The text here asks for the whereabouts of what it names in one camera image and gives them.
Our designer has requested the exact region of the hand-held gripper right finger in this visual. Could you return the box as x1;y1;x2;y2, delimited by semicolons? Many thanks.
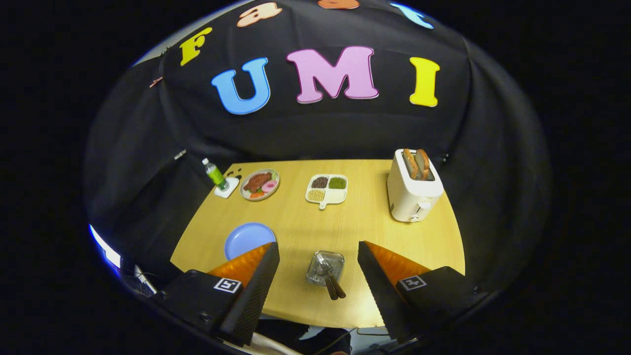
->
357;241;490;343

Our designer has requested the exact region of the metal spoon with wooden handle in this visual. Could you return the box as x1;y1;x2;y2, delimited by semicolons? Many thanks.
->
319;254;347;299

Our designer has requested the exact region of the blue round plate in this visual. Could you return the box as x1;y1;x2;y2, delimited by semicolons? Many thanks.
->
224;222;277;261

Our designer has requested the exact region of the laptop computer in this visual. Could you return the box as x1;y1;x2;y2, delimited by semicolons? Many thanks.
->
133;264;158;296

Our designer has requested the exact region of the white square coaster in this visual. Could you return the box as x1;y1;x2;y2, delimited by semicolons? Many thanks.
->
214;177;240;199

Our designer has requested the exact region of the metal fork with wooden handle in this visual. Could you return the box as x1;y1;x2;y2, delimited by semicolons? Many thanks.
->
315;252;339;301

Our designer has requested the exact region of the white divided dish with beans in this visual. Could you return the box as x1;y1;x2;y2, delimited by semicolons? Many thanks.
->
305;174;349;211

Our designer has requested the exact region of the computer monitor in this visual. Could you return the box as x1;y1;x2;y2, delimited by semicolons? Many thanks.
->
89;224;122;269

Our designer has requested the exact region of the white toaster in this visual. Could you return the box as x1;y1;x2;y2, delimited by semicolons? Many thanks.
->
386;149;444;223

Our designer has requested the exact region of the green drink bottle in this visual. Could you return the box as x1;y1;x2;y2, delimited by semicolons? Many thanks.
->
202;158;230;192

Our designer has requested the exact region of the toast bread slice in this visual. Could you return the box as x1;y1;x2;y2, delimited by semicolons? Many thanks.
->
402;148;420;180
414;148;432;181

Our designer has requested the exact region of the oval plate with meat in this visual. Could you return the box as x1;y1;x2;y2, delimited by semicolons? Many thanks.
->
240;169;280;202

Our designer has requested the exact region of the perforated metal basket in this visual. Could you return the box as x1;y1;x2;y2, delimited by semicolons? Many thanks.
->
305;250;346;287

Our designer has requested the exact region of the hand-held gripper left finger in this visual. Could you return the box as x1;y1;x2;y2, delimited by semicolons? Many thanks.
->
153;242;280;347

